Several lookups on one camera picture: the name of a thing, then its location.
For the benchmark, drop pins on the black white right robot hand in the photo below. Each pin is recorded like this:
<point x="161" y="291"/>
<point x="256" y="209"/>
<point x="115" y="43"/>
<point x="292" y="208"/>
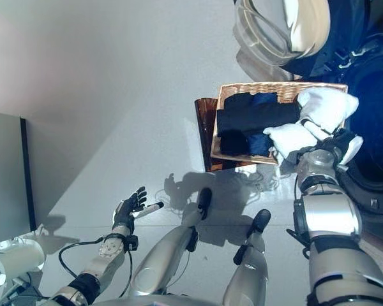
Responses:
<point x="341" y="141"/>

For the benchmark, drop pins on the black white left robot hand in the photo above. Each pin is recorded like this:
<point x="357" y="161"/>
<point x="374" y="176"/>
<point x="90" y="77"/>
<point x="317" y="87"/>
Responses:
<point x="124" y="213"/>

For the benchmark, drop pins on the white garment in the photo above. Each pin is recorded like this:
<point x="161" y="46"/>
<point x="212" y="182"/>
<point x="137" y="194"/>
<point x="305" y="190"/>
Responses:
<point x="325" y="105"/>

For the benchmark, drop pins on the blue garment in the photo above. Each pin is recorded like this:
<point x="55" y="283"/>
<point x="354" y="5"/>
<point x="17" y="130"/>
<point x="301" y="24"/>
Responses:
<point x="258" y="145"/>

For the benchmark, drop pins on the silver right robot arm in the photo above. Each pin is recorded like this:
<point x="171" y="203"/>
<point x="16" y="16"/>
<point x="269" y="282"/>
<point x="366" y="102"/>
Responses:
<point x="332" y="216"/>

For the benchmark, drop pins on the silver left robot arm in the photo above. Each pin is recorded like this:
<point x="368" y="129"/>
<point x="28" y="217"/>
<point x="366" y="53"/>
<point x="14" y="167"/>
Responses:
<point x="110" y="252"/>

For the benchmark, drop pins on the round glass washing machine door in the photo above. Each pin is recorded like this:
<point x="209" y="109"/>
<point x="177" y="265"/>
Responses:
<point x="274" y="28"/>

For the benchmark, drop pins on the rectangular wicker laundry basket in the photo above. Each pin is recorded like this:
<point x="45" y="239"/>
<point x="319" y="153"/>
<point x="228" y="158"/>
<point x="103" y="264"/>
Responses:
<point x="287" y="90"/>

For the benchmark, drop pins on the silver robot torso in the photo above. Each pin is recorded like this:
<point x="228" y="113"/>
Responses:
<point x="166" y="301"/>

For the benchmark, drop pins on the brown wooden stool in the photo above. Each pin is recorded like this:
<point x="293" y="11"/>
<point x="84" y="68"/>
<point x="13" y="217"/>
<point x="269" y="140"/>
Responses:
<point x="205" y="127"/>

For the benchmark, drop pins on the grey cabinet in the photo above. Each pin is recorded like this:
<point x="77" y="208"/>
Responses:
<point x="6" y="175"/>

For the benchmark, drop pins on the silver right robot leg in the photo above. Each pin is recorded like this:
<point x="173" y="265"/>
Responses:
<point x="249" y="280"/>

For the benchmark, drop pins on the small black left wrist camera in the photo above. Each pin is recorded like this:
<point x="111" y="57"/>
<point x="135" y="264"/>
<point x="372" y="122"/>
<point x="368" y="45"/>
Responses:
<point x="132" y="243"/>

